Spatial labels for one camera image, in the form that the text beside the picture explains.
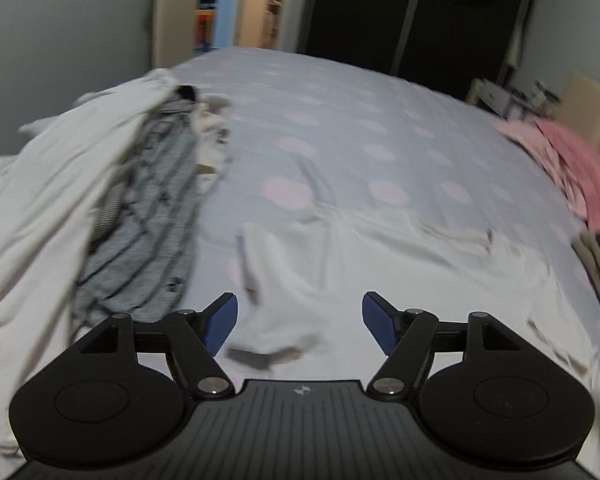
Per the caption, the orange chair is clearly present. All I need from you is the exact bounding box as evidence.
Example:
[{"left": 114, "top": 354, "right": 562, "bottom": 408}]
[{"left": 194, "top": 7, "right": 216, "bottom": 52}]

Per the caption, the cream garment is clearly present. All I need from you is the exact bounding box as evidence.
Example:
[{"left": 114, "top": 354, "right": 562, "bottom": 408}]
[{"left": 192, "top": 93, "right": 234, "bottom": 182}]

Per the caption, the cream bedroom door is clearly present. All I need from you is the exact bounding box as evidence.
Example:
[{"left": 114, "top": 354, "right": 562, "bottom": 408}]
[{"left": 147, "top": 0, "right": 204, "bottom": 69}]

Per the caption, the white sweatshirt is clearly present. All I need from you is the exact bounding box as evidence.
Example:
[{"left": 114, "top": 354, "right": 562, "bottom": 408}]
[{"left": 227, "top": 206, "right": 600, "bottom": 426}]

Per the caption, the folded beige garment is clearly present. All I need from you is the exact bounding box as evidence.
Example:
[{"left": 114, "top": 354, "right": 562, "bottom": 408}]
[{"left": 572, "top": 232, "right": 600, "bottom": 334}]

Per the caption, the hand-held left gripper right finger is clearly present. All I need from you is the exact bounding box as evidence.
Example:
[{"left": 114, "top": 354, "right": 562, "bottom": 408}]
[{"left": 361, "top": 291, "right": 528, "bottom": 401}]

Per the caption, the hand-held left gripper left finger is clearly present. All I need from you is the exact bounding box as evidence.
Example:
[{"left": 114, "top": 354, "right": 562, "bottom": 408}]
[{"left": 75, "top": 291, "right": 240, "bottom": 401}]

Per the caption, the bed with pink-dotted sheet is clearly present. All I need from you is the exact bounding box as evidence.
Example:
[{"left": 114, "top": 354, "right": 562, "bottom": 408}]
[{"left": 0, "top": 45, "right": 600, "bottom": 478}]

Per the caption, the beige padded headboard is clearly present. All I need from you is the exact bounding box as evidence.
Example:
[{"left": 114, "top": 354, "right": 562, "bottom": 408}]
[{"left": 555, "top": 72, "right": 600, "bottom": 162}]

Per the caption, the pink pillow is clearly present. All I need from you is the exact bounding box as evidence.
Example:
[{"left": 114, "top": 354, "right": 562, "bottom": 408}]
[{"left": 534, "top": 119, "right": 600, "bottom": 232}]

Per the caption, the white nightstand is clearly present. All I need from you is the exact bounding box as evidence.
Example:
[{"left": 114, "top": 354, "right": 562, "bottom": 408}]
[{"left": 467, "top": 77, "right": 512, "bottom": 112}]

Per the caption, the grey black-striped garment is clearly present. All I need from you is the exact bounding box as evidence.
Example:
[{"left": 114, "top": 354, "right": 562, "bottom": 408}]
[{"left": 72, "top": 99, "right": 204, "bottom": 329}]

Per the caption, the large white garment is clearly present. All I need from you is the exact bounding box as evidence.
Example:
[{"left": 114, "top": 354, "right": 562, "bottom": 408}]
[{"left": 0, "top": 69, "right": 181, "bottom": 461}]

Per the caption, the pink checkered cloth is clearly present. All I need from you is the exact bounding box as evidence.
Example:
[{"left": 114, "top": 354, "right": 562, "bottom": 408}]
[{"left": 495, "top": 119, "right": 589, "bottom": 217}]

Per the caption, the hallway door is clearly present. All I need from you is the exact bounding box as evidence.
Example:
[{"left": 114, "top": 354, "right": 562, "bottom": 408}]
[{"left": 234, "top": 0, "right": 282, "bottom": 52}]

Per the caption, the dark sliding wardrobe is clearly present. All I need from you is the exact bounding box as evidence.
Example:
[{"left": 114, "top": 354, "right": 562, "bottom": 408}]
[{"left": 297, "top": 0, "right": 539, "bottom": 102}]

